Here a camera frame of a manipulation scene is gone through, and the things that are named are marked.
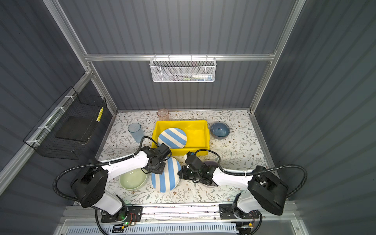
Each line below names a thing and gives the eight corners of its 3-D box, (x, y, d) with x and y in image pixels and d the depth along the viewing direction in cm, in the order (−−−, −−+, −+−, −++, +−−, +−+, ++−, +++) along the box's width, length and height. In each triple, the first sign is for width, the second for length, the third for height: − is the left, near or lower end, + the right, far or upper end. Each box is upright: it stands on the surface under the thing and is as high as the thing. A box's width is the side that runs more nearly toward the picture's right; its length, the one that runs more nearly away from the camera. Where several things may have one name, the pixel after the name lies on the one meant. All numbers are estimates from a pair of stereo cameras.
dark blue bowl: (211, 139, 105) (212, 135, 100) (209, 127, 112) (210, 122, 108) (229, 139, 105) (231, 135, 100) (226, 127, 112) (228, 122, 108)
